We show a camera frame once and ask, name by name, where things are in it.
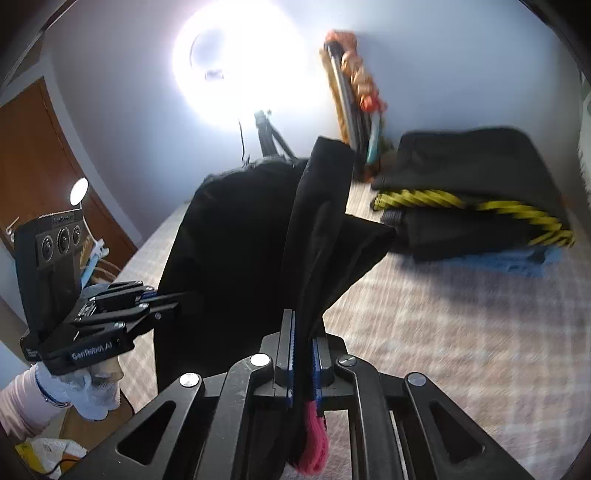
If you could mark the blue chair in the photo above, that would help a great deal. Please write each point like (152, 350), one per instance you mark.
(88, 272)

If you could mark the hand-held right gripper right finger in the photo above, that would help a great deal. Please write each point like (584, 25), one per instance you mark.
(317, 374)

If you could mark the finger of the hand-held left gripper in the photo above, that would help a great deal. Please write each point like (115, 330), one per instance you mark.
(124, 295)
(138, 321)

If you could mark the black pants with pink label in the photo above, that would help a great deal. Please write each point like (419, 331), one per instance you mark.
(231, 254)

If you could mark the white desk lamp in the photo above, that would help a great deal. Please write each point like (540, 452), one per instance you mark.
(78, 190)

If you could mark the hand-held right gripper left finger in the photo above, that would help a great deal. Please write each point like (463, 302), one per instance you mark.
(291, 369)

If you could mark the folded silver tripod stand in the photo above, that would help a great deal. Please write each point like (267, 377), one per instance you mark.
(344, 92)

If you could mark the small black tripod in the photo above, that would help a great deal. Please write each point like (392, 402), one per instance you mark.
(265, 134)

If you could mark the folded black yellow-striped pants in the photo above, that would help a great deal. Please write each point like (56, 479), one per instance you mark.
(461, 157)

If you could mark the yellow plastic bag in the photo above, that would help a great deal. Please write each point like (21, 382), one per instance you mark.
(37, 454)

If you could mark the folded black garment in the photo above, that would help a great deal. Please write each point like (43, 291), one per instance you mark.
(452, 235)

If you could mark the brown wooden door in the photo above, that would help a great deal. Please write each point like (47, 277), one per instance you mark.
(37, 161)

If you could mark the person's left hand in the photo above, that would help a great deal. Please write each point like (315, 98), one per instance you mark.
(87, 392)

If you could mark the folded blue jeans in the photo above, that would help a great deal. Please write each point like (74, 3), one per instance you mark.
(508, 263)

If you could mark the person's left forearm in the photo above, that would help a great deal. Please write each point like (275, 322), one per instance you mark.
(23, 406)

